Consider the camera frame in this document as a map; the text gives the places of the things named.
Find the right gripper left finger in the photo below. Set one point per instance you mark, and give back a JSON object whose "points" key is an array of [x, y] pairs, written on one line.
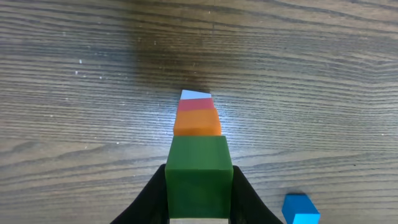
{"points": [[149, 205]]}

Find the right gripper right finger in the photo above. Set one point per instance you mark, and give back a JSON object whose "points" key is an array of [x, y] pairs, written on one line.
{"points": [[248, 205]]}

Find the green cube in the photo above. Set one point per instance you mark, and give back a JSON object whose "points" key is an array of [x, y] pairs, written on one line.
{"points": [[199, 177]]}

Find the blue cube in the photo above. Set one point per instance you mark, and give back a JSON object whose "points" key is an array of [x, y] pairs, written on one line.
{"points": [[300, 211]]}

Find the orange cube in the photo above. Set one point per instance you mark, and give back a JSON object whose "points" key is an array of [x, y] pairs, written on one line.
{"points": [[197, 123]]}

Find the red cube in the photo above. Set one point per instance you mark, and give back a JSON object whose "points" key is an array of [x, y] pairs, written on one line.
{"points": [[196, 104]]}

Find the white cube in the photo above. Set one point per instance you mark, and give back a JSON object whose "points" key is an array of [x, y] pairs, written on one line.
{"points": [[194, 94]]}

